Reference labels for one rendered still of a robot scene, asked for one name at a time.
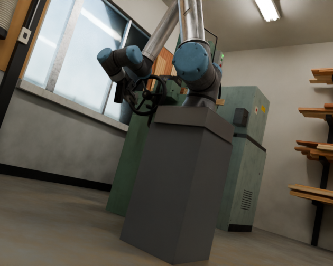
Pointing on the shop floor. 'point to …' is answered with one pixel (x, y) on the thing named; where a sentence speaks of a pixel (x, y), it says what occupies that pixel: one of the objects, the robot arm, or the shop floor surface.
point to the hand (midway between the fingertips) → (132, 103)
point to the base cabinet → (128, 165)
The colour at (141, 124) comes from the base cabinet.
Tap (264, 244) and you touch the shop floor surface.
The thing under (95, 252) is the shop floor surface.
